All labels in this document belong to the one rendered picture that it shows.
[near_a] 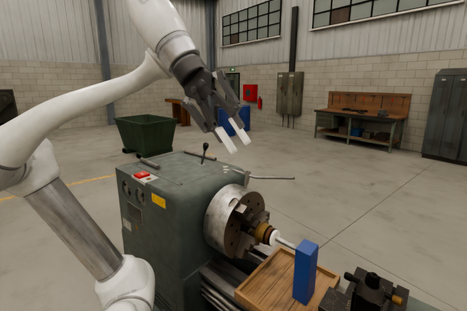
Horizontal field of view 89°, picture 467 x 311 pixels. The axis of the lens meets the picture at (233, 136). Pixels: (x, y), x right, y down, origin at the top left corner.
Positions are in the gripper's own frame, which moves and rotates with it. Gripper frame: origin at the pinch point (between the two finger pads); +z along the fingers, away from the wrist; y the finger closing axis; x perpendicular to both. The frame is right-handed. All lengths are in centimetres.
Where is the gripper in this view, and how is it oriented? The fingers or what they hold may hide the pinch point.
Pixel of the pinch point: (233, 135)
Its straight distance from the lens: 54.3
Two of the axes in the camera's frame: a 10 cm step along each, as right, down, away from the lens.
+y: -7.5, 5.3, 3.8
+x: -3.6, 1.5, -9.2
